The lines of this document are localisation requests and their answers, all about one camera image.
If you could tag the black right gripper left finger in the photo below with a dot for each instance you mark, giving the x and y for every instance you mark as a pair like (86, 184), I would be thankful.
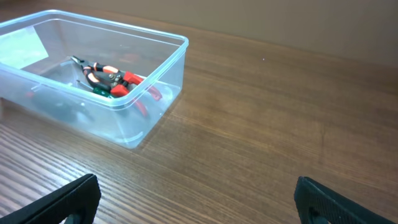
(74, 203)

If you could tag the green handled screwdriver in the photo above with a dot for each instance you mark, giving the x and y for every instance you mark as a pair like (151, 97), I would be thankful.
(97, 91)

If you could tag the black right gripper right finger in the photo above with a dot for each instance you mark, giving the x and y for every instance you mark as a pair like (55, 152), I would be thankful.
(317, 203)

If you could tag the clear plastic container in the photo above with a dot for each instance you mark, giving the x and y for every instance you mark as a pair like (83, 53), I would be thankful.
(35, 55)

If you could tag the red black screwdriver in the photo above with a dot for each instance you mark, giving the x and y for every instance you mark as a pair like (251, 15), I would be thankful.
(58, 107)

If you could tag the red handled pruning shears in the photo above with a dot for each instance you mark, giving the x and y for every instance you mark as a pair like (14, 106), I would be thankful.
(123, 82)

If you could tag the orange black pliers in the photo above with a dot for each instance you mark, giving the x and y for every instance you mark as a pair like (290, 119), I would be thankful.
(98, 75)

